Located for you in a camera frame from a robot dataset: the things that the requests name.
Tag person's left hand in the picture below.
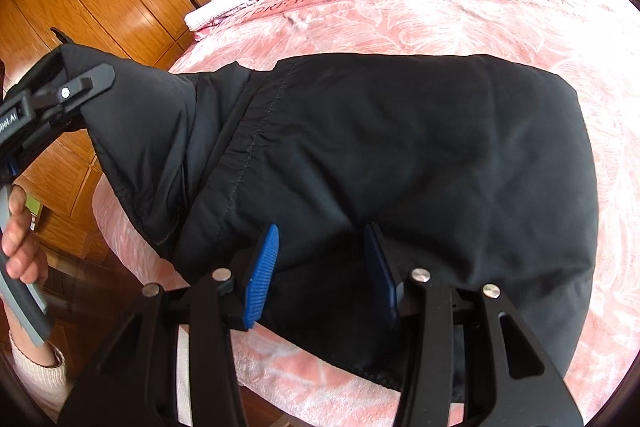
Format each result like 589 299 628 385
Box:
0 186 49 284

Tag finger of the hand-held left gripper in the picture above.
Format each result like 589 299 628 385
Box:
10 48 68 95
30 63 117 118

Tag pink printed bedspread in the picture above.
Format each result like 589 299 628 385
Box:
92 0 640 427

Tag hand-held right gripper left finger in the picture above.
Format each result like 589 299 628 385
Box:
65 223 281 427

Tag black padded pants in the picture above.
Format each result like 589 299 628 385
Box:
85 44 601 395

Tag person's left forearm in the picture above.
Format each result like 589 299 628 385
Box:
7 302 71 409

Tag pink white knitted cloth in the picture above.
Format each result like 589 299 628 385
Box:
184 0 262 31

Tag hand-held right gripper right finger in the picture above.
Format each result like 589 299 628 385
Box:
363 221 584 427

